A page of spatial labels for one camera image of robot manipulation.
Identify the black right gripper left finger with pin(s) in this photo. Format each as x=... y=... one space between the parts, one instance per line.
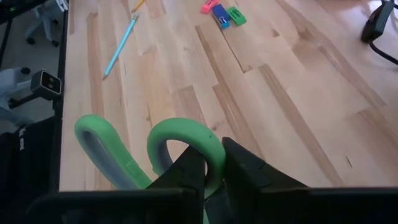
x=186 y=174

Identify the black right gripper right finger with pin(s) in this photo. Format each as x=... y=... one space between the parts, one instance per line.
x=242 y=174

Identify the teal pencil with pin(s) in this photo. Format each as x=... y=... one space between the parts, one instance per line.
x=121 y=45

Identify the green clip box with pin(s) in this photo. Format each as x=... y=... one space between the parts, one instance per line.
x=236 y=15

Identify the pink clip box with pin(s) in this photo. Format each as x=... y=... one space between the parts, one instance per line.
x=210 y=5

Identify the yellow pencil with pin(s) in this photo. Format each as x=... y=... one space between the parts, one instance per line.
x=138 y=4

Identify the grey office chair base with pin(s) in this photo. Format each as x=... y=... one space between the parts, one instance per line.
x=9 y=81
x=42 y=23

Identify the small blue block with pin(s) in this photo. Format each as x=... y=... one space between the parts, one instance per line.
x=224 y=24

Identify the black fabric seat back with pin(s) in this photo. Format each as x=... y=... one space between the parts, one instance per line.
x=31 y=161

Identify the black equipment with green light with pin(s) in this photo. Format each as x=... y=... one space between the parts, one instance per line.
x=18 y=6

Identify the small black stereo camera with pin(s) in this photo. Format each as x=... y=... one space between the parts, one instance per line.
x=46 y=85

